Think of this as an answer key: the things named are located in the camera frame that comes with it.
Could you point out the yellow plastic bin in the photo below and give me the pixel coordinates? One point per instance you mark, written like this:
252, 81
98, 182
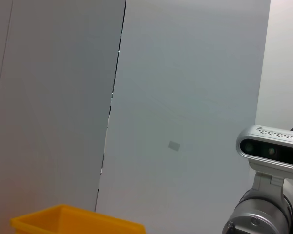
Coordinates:
63, 221

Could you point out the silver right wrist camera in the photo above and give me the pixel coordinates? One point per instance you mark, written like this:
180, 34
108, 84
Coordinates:
266, 151

